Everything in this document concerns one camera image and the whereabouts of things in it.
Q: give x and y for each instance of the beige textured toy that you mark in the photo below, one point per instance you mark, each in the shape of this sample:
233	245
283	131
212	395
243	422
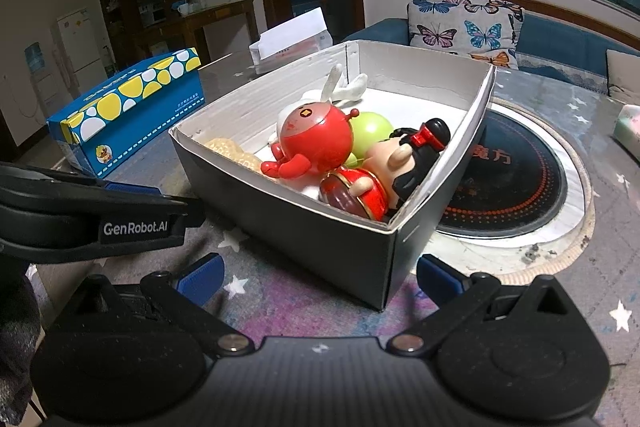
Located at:
230	152

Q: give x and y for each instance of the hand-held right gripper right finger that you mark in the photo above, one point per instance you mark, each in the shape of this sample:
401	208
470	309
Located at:
440	278

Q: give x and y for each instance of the round black induction cooker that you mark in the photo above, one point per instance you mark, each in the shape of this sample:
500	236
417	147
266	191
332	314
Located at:
525	167

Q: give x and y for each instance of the white paper box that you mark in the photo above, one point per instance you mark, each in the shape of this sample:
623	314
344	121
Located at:
295	37

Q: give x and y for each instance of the cardboard box container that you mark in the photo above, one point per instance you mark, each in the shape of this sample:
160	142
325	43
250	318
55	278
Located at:
310	252

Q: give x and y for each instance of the red crab toy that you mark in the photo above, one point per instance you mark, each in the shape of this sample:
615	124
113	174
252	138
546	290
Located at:
315	132

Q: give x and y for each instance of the blue sofa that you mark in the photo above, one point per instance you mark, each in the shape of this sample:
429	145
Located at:
560	42

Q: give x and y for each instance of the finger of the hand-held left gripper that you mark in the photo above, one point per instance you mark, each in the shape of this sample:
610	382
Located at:
150	198

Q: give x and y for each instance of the pink and green packet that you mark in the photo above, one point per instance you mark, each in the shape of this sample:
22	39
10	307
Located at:
629	127

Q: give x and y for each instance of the dark wooden side table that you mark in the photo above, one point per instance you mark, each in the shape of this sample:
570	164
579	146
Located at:
215	14

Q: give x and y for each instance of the water dispenser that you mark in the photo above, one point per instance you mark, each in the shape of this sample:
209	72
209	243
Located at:
39	72

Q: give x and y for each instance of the beige cushion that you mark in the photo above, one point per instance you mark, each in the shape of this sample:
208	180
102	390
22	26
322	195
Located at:
625	74

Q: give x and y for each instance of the blue cabinet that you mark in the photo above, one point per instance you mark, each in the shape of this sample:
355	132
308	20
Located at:
306	4

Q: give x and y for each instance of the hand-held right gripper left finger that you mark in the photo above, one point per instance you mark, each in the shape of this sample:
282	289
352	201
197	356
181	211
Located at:
200	275

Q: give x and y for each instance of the butterfly print pillow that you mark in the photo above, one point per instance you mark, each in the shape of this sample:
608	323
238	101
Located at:
465	27

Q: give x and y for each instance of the white refrigerator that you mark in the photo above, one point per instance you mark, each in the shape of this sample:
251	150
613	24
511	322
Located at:
82	42

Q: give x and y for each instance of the blue dotted tissue box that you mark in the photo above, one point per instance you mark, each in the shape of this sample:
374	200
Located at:
130	112

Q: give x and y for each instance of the white rabbit toy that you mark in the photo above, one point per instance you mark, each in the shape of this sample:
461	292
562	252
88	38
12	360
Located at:
345	89

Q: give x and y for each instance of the white cup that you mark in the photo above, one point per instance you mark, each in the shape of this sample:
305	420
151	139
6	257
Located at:
182	9

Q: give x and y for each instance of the black-haired doll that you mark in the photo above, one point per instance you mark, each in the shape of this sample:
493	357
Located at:
380	159

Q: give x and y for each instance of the green round toy figure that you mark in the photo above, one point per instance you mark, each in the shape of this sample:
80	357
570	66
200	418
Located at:
372	129

